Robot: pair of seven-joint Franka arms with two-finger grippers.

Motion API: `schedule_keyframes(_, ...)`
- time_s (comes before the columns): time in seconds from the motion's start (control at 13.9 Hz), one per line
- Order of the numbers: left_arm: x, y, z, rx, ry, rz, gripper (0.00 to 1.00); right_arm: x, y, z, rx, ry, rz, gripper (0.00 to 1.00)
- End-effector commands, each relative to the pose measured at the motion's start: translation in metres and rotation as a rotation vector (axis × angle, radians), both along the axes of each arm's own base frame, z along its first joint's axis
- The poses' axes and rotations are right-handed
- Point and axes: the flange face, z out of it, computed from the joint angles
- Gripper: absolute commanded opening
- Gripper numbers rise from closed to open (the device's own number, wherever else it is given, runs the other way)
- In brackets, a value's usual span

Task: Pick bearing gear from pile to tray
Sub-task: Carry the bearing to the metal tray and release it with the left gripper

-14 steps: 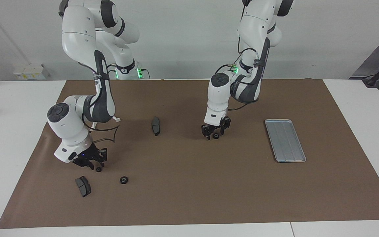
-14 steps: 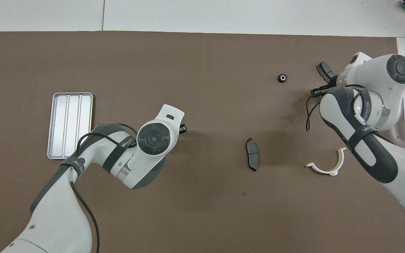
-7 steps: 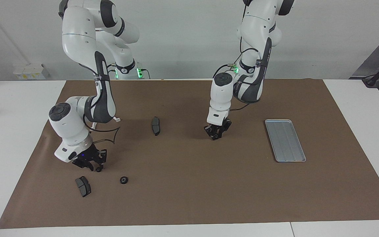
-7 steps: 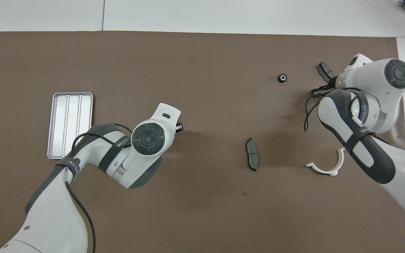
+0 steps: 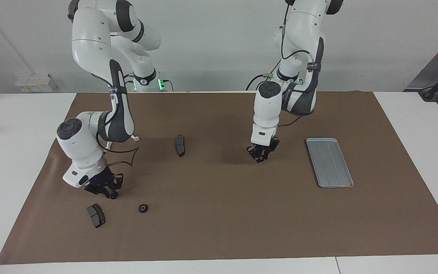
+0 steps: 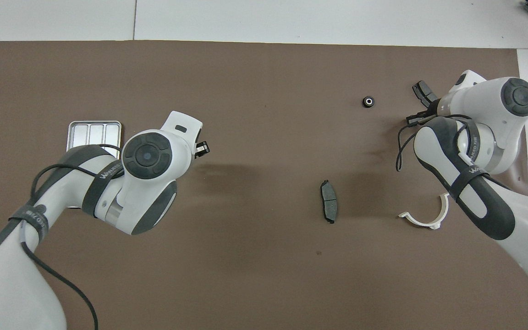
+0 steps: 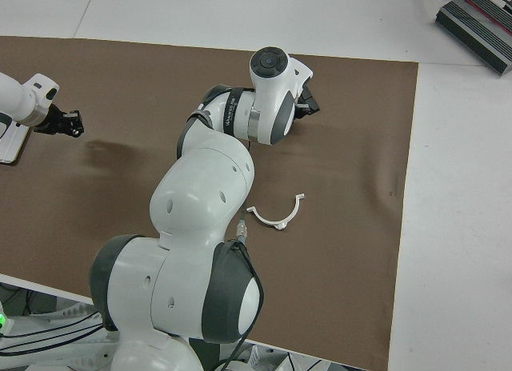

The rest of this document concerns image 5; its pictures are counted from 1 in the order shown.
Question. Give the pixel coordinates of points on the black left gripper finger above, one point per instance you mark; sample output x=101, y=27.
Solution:
x=268, y=152
x=259, y=156

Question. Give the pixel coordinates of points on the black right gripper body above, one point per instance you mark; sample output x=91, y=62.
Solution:
x=100, y=180

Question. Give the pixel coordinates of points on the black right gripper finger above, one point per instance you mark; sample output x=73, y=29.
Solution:
x=94, y=190
x=112, y=194

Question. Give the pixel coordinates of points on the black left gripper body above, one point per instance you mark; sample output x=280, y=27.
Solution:
x=266, y=144

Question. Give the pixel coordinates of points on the large black bearing gear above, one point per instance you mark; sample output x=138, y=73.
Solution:
x=143, y=208

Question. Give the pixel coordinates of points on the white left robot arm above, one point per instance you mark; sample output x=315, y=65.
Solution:
x=299, y=38

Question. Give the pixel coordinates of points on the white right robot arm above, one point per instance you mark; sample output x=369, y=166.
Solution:
x=89, y=45

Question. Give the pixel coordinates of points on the silver metal compartment tray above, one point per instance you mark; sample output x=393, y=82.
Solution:
x=329, y=163

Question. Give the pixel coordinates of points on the dark grey brake pad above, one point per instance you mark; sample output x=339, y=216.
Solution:
x=180, y=145
x=96, y=215

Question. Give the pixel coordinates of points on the brown paper table mat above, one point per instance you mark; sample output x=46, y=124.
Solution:
x=219, y=213

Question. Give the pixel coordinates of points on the white wall socket box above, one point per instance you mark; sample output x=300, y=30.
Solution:
x=32, y=83

